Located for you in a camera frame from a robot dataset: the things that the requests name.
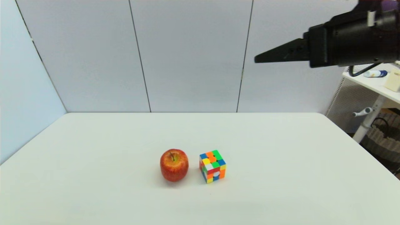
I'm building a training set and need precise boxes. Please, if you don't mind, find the multicoloured rubiks cube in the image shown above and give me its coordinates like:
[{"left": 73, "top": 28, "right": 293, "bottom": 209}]
[{"left": 199, "top": 150, "right": 227, "bottom": 184}]

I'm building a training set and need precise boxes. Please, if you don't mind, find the grey desk crank handle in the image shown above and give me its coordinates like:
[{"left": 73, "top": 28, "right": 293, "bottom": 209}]
[{"left": 352, "top": 107, "right": 374, "bottom": 118}]

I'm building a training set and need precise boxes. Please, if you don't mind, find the red apple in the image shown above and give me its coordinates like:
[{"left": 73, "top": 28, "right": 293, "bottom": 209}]
[{"left": 160, "top": 149, "right": 189, "bottom": 182}]

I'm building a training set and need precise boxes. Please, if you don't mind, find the cream box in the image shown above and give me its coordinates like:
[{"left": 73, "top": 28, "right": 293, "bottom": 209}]
[{"left": 384, "top": 69, "right": 400, "bottom": 93}]

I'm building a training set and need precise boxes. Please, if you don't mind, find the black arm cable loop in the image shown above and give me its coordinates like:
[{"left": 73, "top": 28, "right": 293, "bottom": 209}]
[{"left": 348, "top": 63, "right": 383, "bottom": 78}]

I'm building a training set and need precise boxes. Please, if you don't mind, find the black basket handle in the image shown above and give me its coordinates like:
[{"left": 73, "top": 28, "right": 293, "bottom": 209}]
[{"left": 371, "top": 118, "right": 390, "bottom": 138}]

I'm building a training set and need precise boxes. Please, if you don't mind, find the blue and white bottle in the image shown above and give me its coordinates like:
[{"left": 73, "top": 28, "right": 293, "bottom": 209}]
[{"left": 363, "top": 70, "right": 388, "bottom": 78}]

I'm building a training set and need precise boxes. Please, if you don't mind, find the white perforated pegboard panel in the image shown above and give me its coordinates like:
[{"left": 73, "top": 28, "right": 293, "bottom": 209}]
[{"left": 325, "top": 64, "right": 400, "bottom": 133}]

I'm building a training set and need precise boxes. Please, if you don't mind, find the woven wicker basket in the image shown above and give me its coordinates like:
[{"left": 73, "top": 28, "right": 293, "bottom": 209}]
[{"left": 359, "top": 113, "right": 400, "bottom": 163}]

